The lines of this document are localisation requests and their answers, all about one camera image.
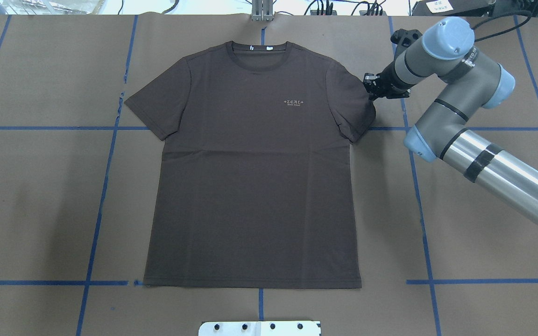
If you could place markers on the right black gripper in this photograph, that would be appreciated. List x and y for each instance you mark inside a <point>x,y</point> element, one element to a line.
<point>389,76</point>

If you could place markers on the dark brown t-shirt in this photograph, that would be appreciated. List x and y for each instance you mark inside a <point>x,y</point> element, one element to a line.
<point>255,185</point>

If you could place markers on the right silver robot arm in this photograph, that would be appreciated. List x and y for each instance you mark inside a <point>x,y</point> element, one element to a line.
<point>472,82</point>

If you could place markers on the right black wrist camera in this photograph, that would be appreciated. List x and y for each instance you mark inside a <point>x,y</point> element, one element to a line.
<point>403,39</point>

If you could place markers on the aluminium frame post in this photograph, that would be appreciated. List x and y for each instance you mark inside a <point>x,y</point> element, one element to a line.
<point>262,10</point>

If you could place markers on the white camera mast pedestal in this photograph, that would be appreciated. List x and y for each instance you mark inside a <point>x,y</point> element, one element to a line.
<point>261,328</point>

